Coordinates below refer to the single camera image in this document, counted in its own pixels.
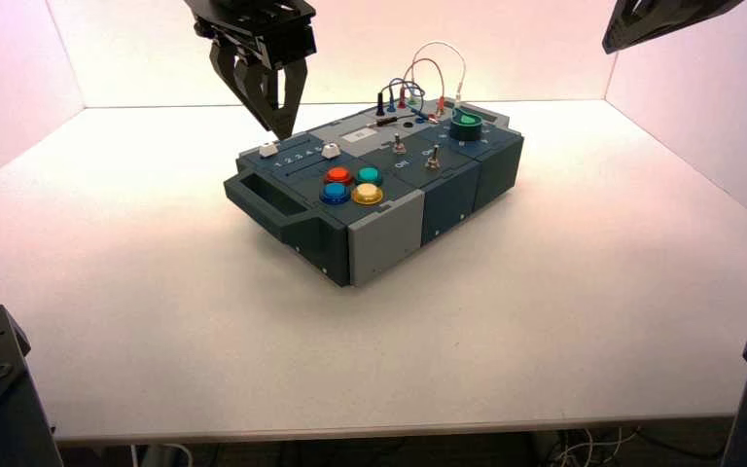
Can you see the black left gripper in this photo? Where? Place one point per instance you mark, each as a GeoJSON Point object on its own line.
{"type": "Point", "coordinates": [257, 29]}

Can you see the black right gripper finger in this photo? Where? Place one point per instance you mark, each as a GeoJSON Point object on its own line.
{"type": "Point", "coordinates": [676, 13]}
{"type": "Point", "coordinates": [615, 29]}

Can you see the white slider knob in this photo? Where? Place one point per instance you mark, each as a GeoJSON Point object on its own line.
{"type": "Point", "coordinates": [330, 151]}
{"type": "Point", "coordinates": [268, 149]}

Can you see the white rectangular label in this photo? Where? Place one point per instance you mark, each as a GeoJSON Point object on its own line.
{"type": "Point", "coordinates": [355, 135]}

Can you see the red round push button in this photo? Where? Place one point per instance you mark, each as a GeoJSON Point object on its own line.
{"type": "Point", "coordinates": [339, 175]}

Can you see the black banana plug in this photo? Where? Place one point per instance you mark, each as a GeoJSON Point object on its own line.
{"type": "Point", "coordinates": [380, 103]}

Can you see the blue round push button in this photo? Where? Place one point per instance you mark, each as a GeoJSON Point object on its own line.
{"type": "Point", "coordinates": [335, 193]}

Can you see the teal round push button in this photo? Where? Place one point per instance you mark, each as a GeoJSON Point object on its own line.
{"type": "Point", "coordinates": [369, 175]}

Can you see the yellow round push button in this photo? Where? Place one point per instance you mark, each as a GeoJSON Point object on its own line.
{"type": "Point", "coordinates": [368, 194]}

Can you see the green rotary knob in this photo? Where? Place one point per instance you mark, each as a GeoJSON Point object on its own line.
{"type": "Point", "coordinates": [465, 125]}

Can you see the dark blue grey control box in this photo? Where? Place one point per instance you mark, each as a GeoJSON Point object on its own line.
{"type": "Point", "coordinates": [386, 232]}

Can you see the small metal toggle switch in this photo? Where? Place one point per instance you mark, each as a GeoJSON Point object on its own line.
{"type": "Point", "coordinates": [399, 146]}

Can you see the large metal toggle switch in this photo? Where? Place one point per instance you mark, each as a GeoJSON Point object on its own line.
{"type": "Point", "coordinates": [433, 160]}

